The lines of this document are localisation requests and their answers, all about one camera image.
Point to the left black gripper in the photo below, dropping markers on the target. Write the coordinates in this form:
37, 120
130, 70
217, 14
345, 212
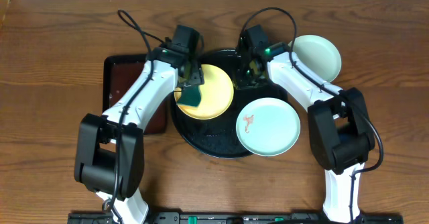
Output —
193, 78

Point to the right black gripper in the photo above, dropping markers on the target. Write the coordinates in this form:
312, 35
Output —
240, 84

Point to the green yellow sponge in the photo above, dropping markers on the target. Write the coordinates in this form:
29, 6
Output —
188, 96

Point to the yellow plate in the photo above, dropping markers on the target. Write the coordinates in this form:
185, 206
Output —
216, 92

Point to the light blue plate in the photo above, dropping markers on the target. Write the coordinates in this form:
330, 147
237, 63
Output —
268, 127
320, 55

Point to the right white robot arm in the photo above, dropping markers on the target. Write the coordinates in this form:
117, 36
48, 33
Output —
340, 132

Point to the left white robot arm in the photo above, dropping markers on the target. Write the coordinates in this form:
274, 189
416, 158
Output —
110, 153

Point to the round black tray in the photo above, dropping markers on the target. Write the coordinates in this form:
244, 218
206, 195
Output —
217, 137

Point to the dark red rectangular tray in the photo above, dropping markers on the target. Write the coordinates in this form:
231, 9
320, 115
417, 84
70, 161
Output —
119, 73

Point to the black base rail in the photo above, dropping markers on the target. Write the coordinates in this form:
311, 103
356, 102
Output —
181, 218

